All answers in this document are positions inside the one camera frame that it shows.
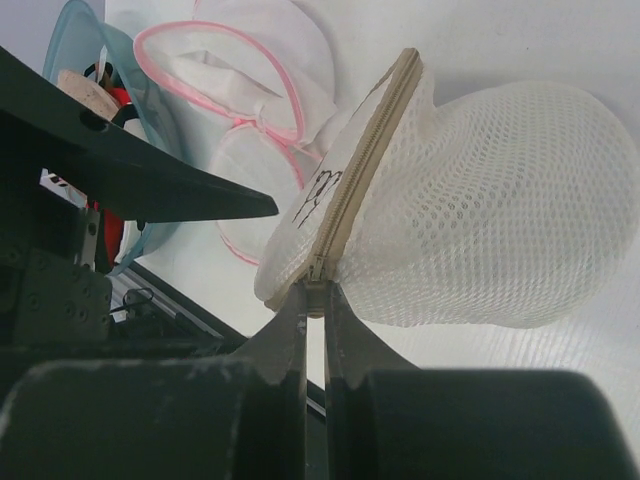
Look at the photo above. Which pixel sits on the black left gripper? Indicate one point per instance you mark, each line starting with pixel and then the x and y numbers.
pixel 54 305

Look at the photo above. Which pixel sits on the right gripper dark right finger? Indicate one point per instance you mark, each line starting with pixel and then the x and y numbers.
pixel 389 419

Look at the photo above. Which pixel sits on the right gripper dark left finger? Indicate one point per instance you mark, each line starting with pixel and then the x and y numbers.
pixel 239 416

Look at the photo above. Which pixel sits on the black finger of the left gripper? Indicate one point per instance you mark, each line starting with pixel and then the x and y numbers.
pixel 44 128

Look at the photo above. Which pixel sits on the cream mesh laundry bag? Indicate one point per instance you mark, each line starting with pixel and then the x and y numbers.
pixel 510 206

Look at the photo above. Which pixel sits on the beige bra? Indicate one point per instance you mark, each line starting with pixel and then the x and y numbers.
pixel 88 93

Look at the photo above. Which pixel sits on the red bra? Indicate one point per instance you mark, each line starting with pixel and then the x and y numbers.
pixel 110 234

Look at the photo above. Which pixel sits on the pink-trimmed mesh bag middle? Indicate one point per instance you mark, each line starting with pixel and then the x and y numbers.
pixel 223 70

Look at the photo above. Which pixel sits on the pink-trimmed white mesh bag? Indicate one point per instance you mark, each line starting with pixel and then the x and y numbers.
pixel 296 42

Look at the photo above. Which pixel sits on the teal plastic basket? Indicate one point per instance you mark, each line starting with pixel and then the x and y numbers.
pixel 79 40

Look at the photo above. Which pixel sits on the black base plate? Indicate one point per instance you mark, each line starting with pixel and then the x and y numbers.
pixel 173 303

